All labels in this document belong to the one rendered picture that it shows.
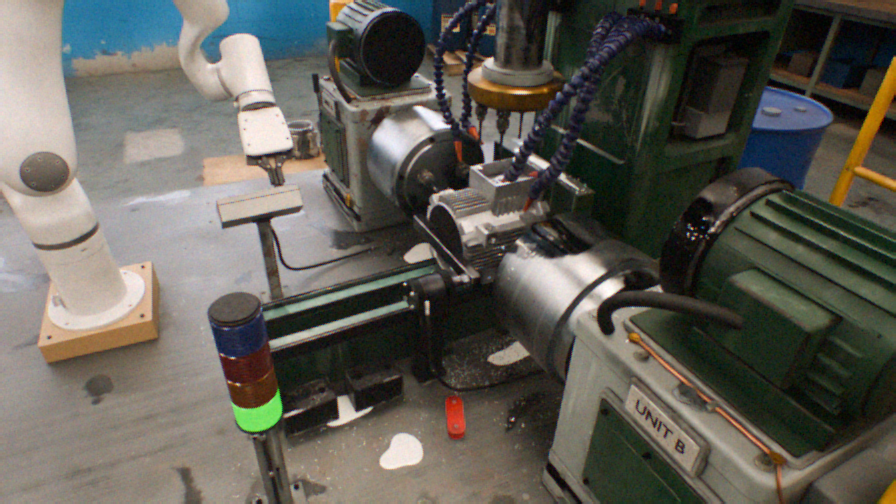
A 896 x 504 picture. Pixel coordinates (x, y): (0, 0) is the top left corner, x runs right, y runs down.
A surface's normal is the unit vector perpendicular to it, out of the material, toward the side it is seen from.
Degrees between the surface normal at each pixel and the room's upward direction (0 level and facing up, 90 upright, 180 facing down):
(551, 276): 43
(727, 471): 90
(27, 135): 62
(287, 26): 90
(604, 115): 90
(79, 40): 90
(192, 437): 0
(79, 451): 0
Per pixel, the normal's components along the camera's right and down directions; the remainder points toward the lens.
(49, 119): 0.83, -0.04
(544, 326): -0.85, -0.01
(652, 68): -0.89, 0.24
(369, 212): 0.45, 0.50
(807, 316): 0.01, -0.83
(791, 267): -0.67, -0.36
